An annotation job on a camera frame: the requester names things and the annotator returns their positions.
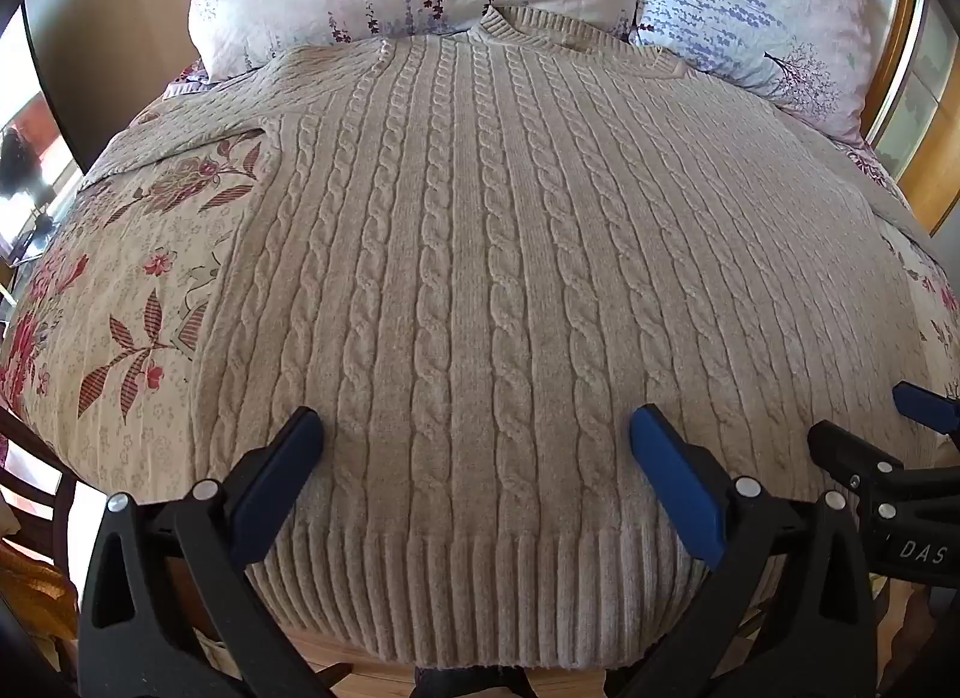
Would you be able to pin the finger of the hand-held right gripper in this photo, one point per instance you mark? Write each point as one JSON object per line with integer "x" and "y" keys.
{"x": 930, "y": 407}
{"x": 851, "y": 450}

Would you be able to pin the wooden chair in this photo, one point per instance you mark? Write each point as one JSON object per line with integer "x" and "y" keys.
{"x": 37, "y": 473}

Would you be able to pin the blue lavender print pillow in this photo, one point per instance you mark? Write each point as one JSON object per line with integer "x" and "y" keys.
{"x": 757, "y": 0}

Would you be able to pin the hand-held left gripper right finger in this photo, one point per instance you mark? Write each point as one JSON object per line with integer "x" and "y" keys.
{"x": 679, "y": 492}

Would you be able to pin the red floral bedspread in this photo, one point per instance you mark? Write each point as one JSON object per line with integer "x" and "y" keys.
{"x": 112, "y": 323}

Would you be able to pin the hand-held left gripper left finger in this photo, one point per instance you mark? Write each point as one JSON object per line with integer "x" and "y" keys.
{"x": 276, "y": 492}

